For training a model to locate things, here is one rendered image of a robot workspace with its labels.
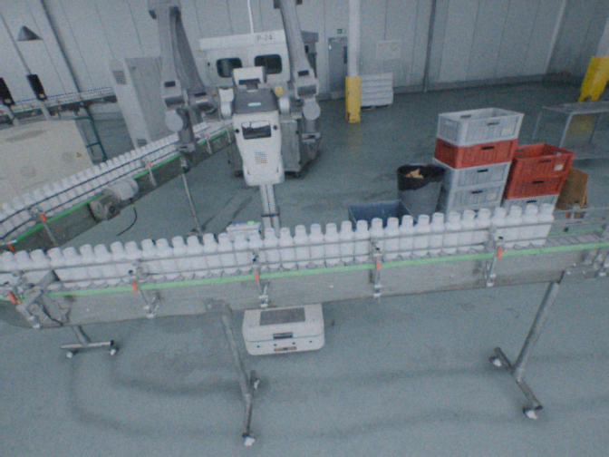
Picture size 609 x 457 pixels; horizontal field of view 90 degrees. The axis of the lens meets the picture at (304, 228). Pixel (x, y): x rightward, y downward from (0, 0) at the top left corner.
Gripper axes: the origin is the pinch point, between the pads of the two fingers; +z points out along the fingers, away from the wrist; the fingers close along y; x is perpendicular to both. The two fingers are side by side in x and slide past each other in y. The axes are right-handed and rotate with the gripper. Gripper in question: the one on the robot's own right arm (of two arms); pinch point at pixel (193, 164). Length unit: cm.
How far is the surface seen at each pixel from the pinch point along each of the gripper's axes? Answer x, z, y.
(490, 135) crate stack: 220, 42, -162
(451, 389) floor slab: 117, 140, 12
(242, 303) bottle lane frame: 12, 54, 19
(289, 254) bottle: 34, 33, 17
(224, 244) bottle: 9.3, 26.9, 16.3
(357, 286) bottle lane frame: 60, 51, 19
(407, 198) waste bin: 146, 96, -158
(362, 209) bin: 76, 48, -46
